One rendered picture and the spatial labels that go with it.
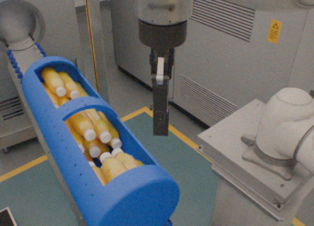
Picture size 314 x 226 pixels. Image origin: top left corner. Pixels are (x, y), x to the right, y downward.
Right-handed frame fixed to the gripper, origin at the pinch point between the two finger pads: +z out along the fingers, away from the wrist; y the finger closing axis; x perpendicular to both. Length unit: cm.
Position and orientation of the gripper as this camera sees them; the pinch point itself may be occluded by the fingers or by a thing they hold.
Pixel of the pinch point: (161, 119)
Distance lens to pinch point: 56.8
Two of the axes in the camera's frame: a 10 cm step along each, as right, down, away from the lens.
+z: 0.0, 8.0, 6.0
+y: -0.8, 6.0, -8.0
